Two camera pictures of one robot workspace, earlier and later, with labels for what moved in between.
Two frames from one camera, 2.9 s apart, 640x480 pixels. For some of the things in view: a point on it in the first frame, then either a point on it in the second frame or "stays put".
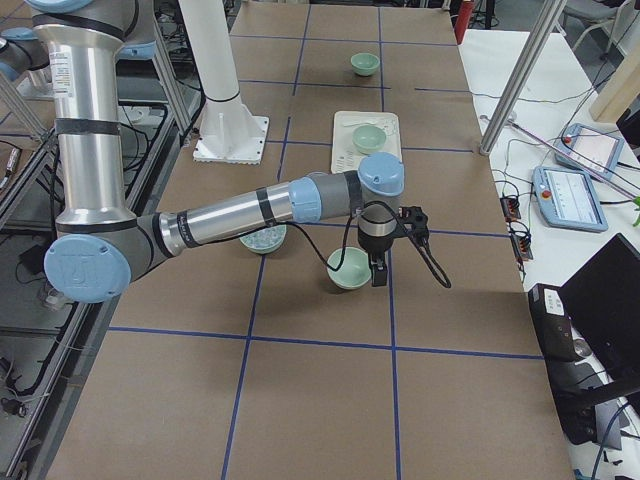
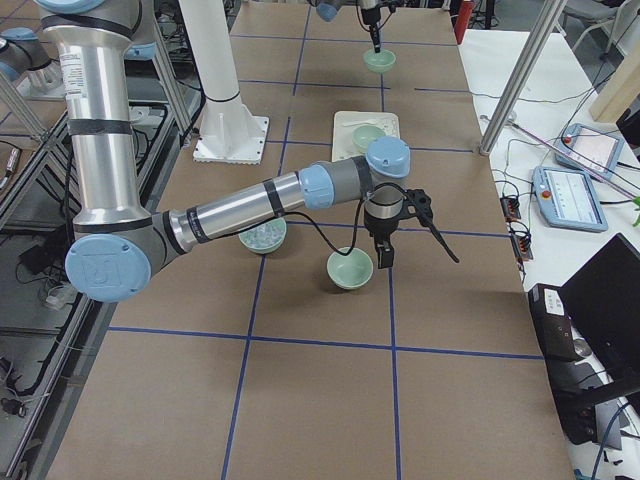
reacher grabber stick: [632, 191] stays put
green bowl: [365, 64] → [379, 62]
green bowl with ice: [265, 240] stays put
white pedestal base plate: [230, 134] stays put
